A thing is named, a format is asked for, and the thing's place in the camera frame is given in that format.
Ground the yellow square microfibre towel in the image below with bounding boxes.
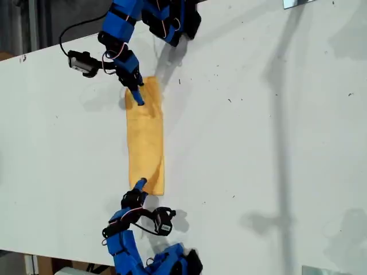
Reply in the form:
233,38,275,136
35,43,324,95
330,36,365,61
124,75,166,197

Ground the white plastic object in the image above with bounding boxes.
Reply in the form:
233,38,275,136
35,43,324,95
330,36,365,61
54,266,88,275

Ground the brown cardboard box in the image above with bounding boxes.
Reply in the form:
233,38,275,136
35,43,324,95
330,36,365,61
37,256,89,275

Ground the white table leg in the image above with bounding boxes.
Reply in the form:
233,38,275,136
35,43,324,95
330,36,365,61
24,253,40,275

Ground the shiny metal plate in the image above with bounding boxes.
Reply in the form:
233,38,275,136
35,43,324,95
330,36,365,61
282,0,316,10

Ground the red white gripper wire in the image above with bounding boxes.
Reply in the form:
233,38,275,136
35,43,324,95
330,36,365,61
108,206,143,224
104,42,129,61

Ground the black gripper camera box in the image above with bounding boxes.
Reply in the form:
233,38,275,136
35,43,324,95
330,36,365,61
153,206,177,237
67,50,100,78

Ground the grey metal frame post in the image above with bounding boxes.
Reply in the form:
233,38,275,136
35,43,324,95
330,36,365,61
28,0,40,54

